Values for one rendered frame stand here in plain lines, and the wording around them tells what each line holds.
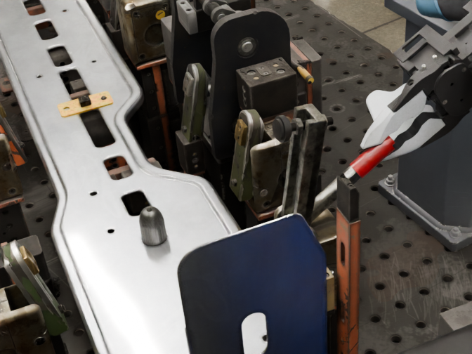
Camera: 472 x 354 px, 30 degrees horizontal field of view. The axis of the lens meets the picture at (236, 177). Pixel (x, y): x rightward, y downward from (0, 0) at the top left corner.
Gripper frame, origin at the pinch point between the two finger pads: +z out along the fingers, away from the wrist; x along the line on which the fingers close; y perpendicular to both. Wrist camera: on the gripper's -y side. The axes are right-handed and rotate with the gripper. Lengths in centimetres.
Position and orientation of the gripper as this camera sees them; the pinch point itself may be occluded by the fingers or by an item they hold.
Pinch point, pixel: (379, 150)
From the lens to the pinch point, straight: 101.0
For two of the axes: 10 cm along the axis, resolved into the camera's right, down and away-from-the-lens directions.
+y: -3.8, -5.5, 7.4
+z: -7.5, 6.5, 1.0
